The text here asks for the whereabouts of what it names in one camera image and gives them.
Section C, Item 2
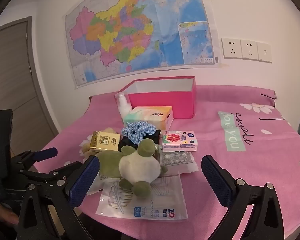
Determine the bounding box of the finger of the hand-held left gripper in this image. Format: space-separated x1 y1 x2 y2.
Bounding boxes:
20 161 87 188
10 148 58 172

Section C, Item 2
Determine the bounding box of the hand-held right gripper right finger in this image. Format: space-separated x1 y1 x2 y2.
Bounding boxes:
201 155 285 240

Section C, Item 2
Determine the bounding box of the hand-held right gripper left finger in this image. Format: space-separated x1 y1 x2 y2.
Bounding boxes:
17 155 123 240

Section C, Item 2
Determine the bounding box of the white wet wipe packet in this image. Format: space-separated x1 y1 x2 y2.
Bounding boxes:
158 151 199 178

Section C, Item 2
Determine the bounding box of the green turtle plush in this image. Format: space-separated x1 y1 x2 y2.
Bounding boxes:
95 139 168 198

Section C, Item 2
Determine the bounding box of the black scrunchie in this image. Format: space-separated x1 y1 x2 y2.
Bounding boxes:
118 129 163 153

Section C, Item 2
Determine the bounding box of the floral pocket tissue pack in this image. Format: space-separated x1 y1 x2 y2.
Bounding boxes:
162 130 198 152

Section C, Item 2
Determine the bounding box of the blue gingham scrunchie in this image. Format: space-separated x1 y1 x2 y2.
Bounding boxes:
121 121 157 147

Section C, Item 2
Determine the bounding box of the pastel tissue pack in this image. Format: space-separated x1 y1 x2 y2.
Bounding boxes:
122 106 174 130

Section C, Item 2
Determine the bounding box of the pink cardboard box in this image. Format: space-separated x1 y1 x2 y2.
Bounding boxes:
114 76 197 119

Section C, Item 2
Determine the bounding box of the person's left hand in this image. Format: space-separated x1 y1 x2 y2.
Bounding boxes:
0 200 20 226

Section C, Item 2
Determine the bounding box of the clear plastic packet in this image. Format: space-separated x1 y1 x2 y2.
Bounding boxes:
86 172 110 195

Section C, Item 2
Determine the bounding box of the gold tissue pack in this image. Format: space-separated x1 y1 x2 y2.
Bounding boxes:
89 130 121 153

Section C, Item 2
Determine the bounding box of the pink printed sheet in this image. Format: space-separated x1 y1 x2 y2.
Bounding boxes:
34 84 300 240

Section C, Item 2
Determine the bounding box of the cotton swab bag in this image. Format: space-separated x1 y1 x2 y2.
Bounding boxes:
95 175 188 220

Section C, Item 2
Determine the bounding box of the brown door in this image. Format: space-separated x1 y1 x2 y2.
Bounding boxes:
0 16 59 160

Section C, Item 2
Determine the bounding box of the white spray bottle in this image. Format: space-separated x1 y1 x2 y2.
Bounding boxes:
116 92 133 124

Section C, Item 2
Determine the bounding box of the white wall socket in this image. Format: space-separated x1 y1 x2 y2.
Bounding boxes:
241 39 258 60
222 38 242 59

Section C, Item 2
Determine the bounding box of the colourful wall map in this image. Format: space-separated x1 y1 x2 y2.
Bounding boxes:
64 0 219 88

